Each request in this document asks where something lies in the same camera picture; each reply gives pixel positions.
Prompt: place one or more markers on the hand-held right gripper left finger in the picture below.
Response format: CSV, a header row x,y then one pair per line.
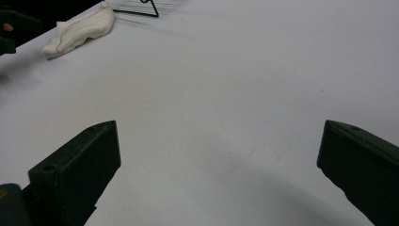
x,y
78,169

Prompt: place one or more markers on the white towel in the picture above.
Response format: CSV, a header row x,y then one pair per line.
x,y
80,31

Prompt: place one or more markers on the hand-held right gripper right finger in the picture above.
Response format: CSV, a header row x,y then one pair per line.
x,y
367,169

